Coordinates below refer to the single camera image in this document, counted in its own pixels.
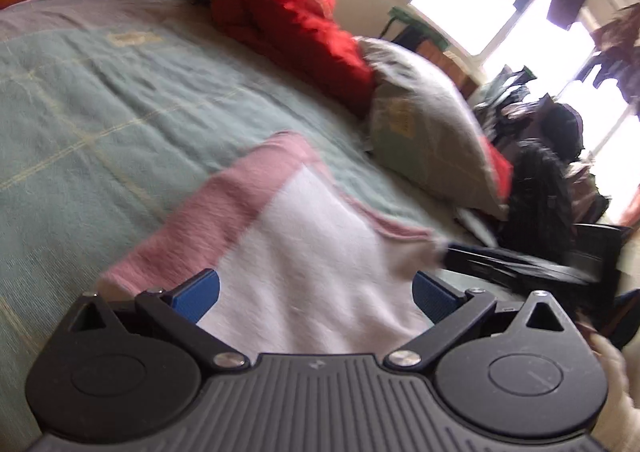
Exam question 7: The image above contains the black fuzzy garment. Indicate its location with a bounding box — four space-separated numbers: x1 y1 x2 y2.
537 94 585 163

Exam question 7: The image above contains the grey green plaid pillow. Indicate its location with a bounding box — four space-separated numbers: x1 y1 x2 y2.
356 37 510 220

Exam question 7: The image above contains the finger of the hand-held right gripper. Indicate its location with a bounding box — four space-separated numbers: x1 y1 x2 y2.
437 242 593 290

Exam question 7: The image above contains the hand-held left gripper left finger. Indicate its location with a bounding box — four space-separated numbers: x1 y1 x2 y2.
70 268 251 374

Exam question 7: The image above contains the black backpack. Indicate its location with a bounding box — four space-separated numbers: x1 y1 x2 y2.
452 139 576 263

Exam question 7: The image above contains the pink and white sweater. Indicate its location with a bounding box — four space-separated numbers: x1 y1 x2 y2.
100 130 448 355

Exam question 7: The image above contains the green flat box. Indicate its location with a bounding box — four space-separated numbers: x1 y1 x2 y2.
385 6 448 50

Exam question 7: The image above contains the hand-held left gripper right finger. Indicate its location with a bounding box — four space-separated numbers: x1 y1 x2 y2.
384 270 568 374

